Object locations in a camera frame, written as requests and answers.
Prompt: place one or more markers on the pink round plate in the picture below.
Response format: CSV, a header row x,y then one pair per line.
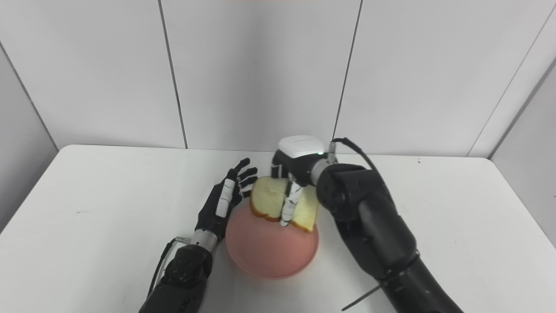
x,y
273,250

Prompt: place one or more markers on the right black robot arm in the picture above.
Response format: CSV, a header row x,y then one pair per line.
x,y
378,234

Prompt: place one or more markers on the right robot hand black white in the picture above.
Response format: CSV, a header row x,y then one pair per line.
x,y
299,165

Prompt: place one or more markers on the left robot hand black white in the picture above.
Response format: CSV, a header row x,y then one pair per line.
x,y
221,204

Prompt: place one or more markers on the slice of white bread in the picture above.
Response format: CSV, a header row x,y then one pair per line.
x,y
278,202

